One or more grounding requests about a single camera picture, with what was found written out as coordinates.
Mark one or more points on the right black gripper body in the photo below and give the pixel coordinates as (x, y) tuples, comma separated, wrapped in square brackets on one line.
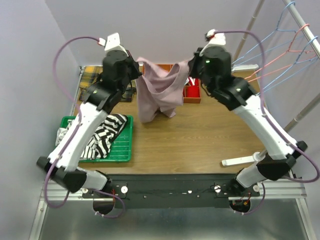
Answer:
[(205, 78)]

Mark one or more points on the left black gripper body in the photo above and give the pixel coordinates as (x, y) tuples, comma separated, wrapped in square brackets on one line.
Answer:
[(135, 69)]

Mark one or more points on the mauve tank top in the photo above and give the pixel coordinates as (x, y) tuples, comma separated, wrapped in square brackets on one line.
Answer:
[(159, 90)]

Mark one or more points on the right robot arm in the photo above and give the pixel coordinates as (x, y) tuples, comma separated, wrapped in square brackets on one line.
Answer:
[(241, 98)]

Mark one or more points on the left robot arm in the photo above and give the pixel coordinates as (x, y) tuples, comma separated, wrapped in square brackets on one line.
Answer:
[(61, 165)]

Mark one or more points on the red white striped sock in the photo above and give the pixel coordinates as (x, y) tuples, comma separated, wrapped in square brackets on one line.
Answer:
[(192, 81)]

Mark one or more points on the red rolled cloth right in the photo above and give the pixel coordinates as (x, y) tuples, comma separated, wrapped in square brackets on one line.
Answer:
[(192, 92)]

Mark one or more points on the yellow plaid shirt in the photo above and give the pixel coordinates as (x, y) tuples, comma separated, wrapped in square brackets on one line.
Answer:
[(90, 74)]

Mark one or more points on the orange compartment tray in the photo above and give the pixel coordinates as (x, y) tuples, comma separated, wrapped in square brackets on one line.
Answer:
[(167, 67)]

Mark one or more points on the green plastic tray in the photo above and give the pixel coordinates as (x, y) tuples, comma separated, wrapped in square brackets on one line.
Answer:
[(121, 147)]

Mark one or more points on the black white striped garment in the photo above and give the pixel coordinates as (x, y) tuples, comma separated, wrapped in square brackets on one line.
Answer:
[(100, 143)]

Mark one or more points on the metal clothes rack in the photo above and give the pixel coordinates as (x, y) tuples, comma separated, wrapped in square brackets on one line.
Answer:
[(299, 38)]

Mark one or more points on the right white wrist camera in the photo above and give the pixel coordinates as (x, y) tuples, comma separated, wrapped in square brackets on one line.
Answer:
[(215, 39)]

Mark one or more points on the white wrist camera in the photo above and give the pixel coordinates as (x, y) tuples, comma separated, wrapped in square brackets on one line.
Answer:
[(215, 39), (111, 43)]

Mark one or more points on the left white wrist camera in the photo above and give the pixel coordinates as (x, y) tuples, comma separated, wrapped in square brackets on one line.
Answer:
[(111, 43)]

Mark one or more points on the near blue wire hanger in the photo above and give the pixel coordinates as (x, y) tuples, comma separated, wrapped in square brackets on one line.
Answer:
[(278, 76)]

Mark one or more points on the black mounting base plate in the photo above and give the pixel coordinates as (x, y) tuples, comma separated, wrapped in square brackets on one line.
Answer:
[(156, 191)]

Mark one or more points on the aluminium frame rail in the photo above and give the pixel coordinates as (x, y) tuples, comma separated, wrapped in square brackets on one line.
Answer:
[(280, 213)]

